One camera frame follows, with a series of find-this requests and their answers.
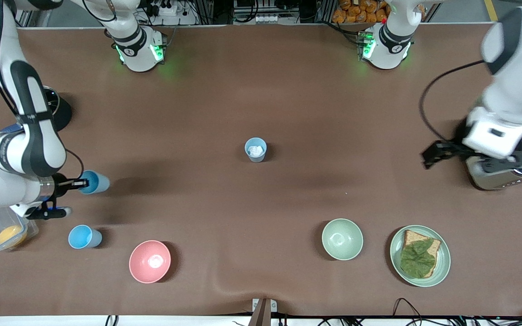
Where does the bright blue plastic cup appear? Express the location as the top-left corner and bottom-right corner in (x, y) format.
(68, 225), (103, 249)
(79, 170), (111, 195)

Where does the brown bread slice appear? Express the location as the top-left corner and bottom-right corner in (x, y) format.
(401, 230), (442, 278)

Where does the grey metal table bracket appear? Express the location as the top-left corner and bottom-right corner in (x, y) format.
(248, 298), (278, 326)

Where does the orange round food piece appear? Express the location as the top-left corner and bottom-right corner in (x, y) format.
(0, 225), (29, 248)

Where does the pale green bowl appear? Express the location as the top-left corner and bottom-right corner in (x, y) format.
(321, 218), (364, 261)

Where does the white power strip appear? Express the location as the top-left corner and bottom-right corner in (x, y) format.
(151, 0), (185, 17)

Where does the green lettuce leaf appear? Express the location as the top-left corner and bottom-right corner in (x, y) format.
(400, 239), (436, 279)

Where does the grey-blue plastic cup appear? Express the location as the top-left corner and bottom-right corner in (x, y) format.
(244, 137), (268, 163)

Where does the black looped floor cable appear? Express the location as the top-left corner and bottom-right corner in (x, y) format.
(392, 297), (425, 326)

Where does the pink bowl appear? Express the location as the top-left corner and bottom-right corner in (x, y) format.
(129, 240), (172, 284)

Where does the black pot with blue handle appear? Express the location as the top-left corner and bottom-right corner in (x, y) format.
(0, 85), (73, 134)

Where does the beige metal toaster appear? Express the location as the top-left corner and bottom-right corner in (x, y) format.
(465, 145), (522, 191)

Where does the pale green plate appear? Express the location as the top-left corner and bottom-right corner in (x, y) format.
(389, 225), (451, 288)

